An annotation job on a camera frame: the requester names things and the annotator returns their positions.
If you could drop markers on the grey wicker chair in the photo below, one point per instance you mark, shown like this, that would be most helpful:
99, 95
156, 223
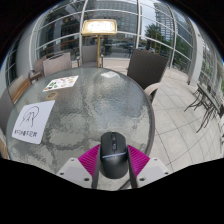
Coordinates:
89, 55
5, 110
36, 71
57, 64

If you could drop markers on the white mouse pad black print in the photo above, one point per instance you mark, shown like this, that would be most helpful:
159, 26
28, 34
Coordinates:
33, 121

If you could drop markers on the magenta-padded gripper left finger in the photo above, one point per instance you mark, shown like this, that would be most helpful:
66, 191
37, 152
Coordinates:
75, 171

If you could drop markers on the wooden slat bench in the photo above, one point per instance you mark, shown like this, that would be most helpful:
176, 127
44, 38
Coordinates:
20, 88

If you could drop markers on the colourful picture menu sheet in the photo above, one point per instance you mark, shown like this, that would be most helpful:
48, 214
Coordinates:
61, 83

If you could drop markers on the black metal folding table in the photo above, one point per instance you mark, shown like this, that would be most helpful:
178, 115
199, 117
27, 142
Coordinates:
208, 103

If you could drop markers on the gold menu stand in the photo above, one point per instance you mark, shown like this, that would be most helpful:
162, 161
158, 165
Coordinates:
99, 27

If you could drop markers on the black computer mouse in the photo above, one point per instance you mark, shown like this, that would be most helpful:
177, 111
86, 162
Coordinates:
114, 155

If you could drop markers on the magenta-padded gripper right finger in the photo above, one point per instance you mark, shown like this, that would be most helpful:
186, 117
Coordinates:
151, 170

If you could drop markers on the dark brown wicker chair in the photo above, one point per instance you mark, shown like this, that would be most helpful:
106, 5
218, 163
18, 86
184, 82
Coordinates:
146, 68

